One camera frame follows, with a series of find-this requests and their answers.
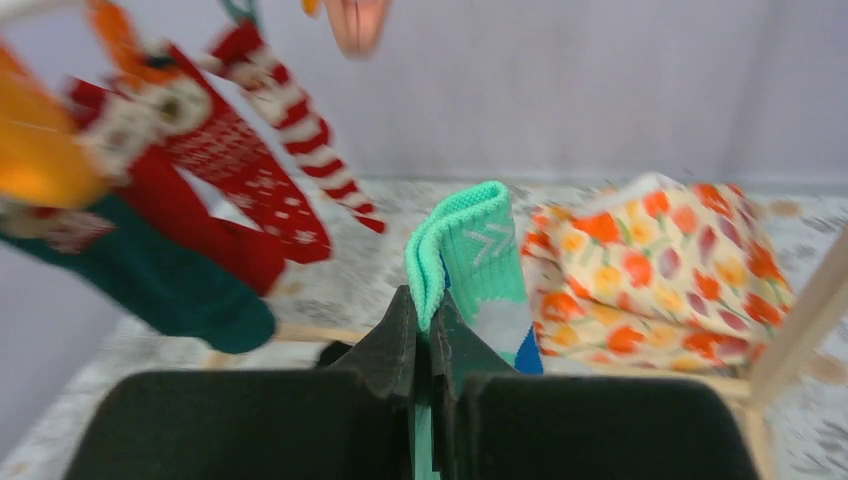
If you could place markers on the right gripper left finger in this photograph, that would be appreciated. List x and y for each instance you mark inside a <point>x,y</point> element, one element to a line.
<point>384,361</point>

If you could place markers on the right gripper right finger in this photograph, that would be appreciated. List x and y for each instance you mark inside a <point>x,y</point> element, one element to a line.
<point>462,365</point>

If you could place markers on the dark green sock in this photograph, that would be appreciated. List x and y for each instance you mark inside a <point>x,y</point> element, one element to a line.
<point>178,292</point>

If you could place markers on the red bear christmas sock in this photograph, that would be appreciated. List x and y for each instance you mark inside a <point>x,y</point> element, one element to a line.
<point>212,147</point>

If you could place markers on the red white striped sock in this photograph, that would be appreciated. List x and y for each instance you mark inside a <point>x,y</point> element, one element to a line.
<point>241,56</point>

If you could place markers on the orange floral cloth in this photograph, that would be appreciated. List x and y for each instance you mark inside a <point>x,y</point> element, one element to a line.
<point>656,274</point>

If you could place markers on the wooden clothes rack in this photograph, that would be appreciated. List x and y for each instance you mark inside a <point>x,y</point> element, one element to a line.
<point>748,397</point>

